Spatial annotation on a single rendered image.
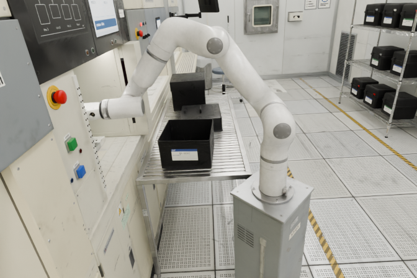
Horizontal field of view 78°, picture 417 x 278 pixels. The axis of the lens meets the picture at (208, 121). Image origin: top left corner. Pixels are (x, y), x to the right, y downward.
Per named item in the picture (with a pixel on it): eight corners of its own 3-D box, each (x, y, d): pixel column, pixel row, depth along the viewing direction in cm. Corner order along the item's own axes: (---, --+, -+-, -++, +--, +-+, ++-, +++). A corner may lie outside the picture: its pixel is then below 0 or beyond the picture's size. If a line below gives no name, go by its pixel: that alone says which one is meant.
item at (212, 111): (223, 131, 179) (222, 113, 173) (180, 134, 178) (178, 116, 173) (219, 114, 206) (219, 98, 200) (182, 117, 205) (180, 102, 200)
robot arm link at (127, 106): (112, 94, 109) (105, 104, 101) (143, 92, 109) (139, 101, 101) (116, 112, 113) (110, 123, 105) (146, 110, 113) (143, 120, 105)
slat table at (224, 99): (251, 273, 164) (252, 174, 132) (156, 278, 164) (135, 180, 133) (231, 160, 282) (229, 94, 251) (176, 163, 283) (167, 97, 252)
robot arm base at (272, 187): (301, 188, 120) (304, 154, 113) (279, 211, 108) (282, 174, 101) (265, 172, 133) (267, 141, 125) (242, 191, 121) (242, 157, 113)
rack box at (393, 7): (377, 26, 326) (381, 4, 315) (399, 25, 325) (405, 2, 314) (393, 28, 298) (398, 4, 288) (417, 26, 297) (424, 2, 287)
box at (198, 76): (206, 108, 218) (205, 79, 208) (172, 111, 218) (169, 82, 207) (205, 98, 244) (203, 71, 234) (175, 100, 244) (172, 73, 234)
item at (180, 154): (161, 169, 141) (156, 141, 134) (171, 144, 166) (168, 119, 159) (211, 169, 139) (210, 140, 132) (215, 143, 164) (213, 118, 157)
